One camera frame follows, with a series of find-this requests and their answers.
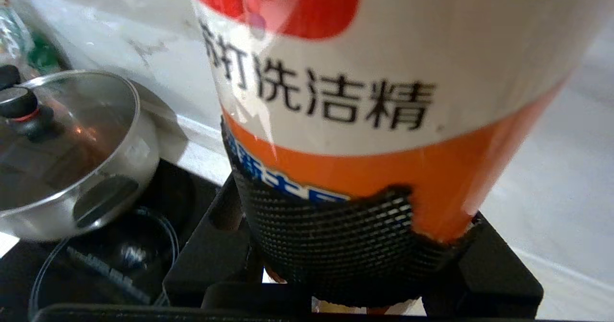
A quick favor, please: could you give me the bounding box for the stainless steel cooking pot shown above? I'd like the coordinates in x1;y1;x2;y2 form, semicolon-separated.
0;70;161;242

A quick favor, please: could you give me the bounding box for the clear bottle with green label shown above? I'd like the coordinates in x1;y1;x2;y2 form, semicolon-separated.
0;0;63;75

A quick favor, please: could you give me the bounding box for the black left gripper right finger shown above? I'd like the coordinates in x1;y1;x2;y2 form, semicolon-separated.
422;211;545;317

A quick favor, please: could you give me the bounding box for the orange white dish soap bottle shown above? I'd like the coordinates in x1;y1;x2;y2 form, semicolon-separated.
185;0;614;315

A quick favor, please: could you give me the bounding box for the glass lid with black knob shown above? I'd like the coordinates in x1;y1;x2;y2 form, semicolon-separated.
0;65;141;212

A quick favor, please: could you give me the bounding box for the black induction cooktop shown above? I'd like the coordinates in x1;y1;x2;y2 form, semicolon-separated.
0;159;240;322

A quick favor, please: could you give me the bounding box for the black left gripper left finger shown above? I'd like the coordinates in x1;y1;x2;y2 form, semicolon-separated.
163;172;264;308

